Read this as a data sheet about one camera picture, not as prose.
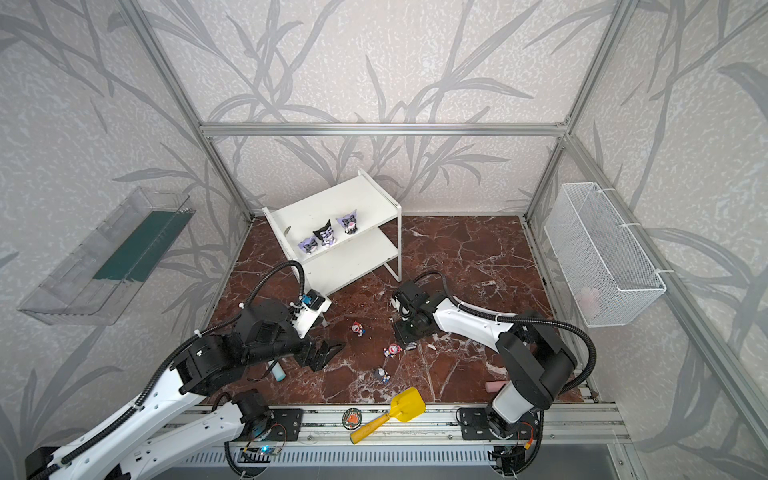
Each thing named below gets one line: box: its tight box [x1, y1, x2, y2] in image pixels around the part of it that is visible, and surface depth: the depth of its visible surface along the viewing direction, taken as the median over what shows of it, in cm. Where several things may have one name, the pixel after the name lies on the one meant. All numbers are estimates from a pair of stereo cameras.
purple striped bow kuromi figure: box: [335, 209, 358, 235], surface depth 70 cm
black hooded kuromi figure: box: [312, 219, 337, 246], surface depth 68 cm
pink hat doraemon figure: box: [383, 343, 404, 358], surface depth 86 cm
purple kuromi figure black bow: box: [298, 236, 318, 254], surface depth 67 cm
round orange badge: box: [342, 407, 363, 430], surface depth 77 cm
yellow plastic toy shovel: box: [349, 387, 426, 445], surface depth 77 cm
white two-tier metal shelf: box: [262, 169, 402, 296], surface depth 79 cm
